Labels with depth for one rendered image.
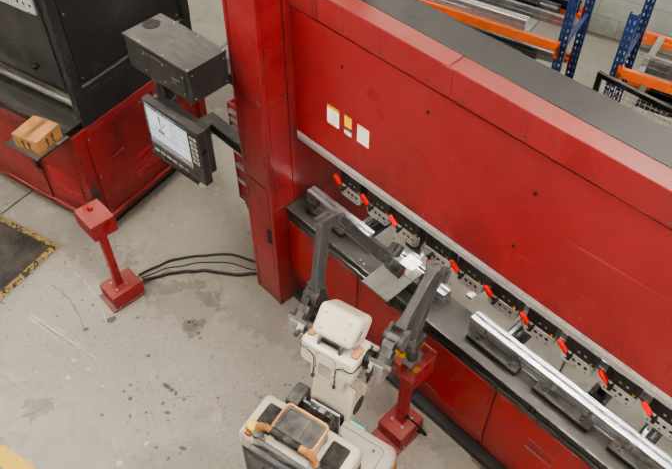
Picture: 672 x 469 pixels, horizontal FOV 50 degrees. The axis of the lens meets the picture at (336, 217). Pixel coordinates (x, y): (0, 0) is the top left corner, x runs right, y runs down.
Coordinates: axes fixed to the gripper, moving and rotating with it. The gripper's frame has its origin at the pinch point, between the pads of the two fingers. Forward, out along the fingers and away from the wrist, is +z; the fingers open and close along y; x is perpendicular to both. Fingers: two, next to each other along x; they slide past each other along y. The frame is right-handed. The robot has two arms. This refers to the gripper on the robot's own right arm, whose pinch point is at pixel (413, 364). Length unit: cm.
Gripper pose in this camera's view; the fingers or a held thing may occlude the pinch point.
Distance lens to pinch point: 365.6
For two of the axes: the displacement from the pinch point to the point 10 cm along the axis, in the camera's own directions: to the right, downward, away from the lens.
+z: 1.6, 5.5, 8.2
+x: -7.1, -5.1, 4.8
